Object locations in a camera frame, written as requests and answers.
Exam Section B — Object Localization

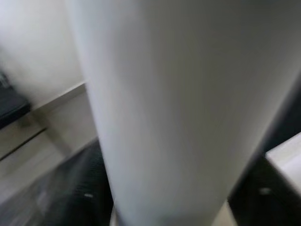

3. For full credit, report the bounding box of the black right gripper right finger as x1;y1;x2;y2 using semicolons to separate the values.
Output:
229;145;301;226

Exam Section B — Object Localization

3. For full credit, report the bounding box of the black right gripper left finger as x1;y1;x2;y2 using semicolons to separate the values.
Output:
54;138;116;226

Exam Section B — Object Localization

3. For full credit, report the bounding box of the white plastic table leg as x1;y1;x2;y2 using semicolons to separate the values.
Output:
65;0;301;226

